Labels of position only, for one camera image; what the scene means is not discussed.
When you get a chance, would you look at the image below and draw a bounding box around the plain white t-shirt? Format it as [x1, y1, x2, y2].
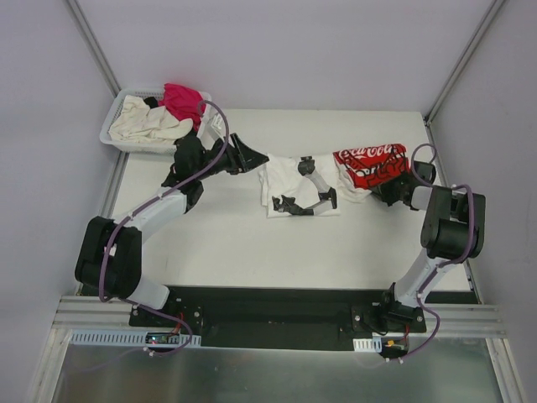
[259, 154, 341, 218]

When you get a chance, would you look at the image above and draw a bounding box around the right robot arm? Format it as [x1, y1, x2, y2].
[355, 162, 487, 335]

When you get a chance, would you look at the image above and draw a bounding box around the Coca-Cola print t-shirt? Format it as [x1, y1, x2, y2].
[332, 144, 409, 203]

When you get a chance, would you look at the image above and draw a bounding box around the cream shirt in basket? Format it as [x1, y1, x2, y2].
[108, 95, 193, 144]

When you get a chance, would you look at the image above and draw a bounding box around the black garment in basket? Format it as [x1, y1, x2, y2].
[143, 97, 159, 109]

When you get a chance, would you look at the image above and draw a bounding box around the white cable duct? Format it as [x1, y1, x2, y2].
[70, 330, 201, 348]
[352, 337, 383, 353]

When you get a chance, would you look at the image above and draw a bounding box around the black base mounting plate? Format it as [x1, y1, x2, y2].
[128, 286, 426, 351]

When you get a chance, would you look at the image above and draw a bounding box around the aluminium extrusion rail right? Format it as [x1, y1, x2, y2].
[425, 304, 507, 338]

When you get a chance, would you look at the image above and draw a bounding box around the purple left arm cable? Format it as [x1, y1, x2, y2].
[97, 99, 230, 358]

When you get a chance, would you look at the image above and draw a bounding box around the left white cable duct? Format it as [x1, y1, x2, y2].
[70, 330, 201, 348]

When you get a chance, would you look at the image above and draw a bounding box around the aluminium frame post left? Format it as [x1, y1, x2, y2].
[64, 0, 121, 96]

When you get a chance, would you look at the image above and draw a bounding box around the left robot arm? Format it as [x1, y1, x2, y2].
[75, 133, 269, 327]

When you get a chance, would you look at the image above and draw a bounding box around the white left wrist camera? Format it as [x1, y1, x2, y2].
[199, 114, 225, 149]

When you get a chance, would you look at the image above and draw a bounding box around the white plastic laundry basket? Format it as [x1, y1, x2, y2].
[99, 84, 211, 154]

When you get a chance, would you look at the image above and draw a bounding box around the aluminium extrusion rail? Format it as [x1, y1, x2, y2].
[53, 295, 139, 329]
[425, 304, 507, 338]

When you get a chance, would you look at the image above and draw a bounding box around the aluminium extrusion rail left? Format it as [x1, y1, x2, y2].
[53, 295, 139, 329]

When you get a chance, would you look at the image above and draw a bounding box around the right white cable duct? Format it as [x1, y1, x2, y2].
[352, 337, 383, 353]

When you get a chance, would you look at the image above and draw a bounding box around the aluminium frame post right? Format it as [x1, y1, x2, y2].
[423, 0, 508, 123]

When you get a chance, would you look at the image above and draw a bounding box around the aluminium frame post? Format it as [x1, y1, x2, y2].
[64, 0, 121, 96]
[423, 0, 508, 123]

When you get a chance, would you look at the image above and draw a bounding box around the pink garment in basket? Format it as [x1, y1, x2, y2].
[159, 83, 206, 131]

